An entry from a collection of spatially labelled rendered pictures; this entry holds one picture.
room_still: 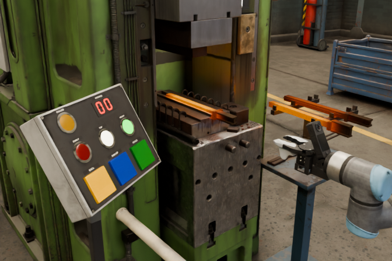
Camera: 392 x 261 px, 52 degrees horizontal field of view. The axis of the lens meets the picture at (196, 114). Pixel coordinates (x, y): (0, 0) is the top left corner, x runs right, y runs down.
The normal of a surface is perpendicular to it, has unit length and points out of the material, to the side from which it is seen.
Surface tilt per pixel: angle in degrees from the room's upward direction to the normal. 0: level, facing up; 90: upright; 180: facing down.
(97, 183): 60
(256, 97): 90
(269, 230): 0
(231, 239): 90
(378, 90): 90
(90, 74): 89
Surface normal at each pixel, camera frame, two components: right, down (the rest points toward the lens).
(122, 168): 0.78, -0.35
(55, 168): -0.43, 0.30
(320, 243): 0.00, -0.94
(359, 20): -0.87, 0.16
